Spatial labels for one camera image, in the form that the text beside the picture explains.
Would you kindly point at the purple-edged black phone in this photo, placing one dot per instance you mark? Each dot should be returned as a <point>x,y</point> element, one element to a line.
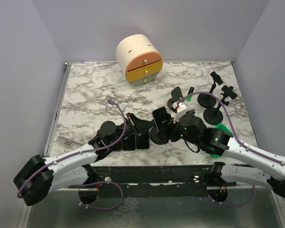
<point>117,147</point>

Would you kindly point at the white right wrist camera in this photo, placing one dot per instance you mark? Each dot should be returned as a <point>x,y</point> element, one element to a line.
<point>179,110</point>

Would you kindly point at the aluminium frame rail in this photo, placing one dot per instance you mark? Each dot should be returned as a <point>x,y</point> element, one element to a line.
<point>250,185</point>

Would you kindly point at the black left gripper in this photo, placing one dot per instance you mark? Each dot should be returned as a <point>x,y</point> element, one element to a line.
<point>139,126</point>

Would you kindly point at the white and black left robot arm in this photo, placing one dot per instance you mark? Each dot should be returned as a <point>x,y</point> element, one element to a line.
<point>39,176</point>

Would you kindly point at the black back phone stand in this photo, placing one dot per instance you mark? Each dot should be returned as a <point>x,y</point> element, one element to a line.
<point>154,138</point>

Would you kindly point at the clear plastic ruler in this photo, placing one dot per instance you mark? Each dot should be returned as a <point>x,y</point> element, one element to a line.
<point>67,142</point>

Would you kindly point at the orange-capped black marker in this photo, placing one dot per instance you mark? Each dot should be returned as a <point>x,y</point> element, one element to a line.
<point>191,111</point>

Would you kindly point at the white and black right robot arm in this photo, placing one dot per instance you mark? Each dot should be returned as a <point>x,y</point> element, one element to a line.
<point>262,168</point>

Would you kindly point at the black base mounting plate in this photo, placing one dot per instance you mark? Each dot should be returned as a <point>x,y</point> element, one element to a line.
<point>149,181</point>

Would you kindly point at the white-edged back phone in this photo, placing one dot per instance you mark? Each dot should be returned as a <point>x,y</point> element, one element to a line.
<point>159,115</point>

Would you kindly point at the green plastic bin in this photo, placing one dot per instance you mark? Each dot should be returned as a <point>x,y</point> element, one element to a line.
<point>219,137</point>

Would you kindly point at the brown round phone stand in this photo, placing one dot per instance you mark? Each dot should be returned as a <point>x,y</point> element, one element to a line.
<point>176,95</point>

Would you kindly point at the round cream drawer cabinet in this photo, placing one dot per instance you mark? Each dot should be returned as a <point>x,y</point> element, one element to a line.
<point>138,59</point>

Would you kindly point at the black round-base phone stand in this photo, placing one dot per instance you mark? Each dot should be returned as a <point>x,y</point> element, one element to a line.
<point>208,101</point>

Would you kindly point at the green-capped marker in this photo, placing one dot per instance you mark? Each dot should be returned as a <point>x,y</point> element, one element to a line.
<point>191,90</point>

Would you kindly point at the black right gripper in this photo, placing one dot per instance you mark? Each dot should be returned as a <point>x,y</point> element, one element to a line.
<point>174,137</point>

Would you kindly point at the grey-cased phone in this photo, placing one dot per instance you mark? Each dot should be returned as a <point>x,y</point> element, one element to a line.
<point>142,142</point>

